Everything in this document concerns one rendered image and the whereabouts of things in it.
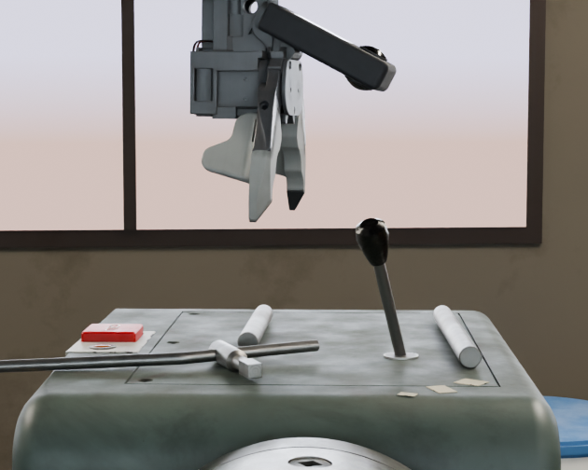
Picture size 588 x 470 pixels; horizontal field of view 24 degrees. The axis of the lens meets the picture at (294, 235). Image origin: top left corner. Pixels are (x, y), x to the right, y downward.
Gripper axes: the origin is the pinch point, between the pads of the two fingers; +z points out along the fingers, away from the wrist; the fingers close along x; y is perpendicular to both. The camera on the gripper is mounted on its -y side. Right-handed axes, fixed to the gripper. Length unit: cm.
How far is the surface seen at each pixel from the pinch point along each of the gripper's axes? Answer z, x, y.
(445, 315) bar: 13.7, -40.6, -9.9
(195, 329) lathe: 16.1, -37.8, 18.6
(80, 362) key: 15.5, -11.5, 22.5
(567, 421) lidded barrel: 70, -245, -22
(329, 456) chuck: 18.1, 8.2, -5.8
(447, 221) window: 21, -284, 14
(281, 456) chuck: 18.1, 9.2, -2.1
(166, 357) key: 15.1, -14.1, 14.6
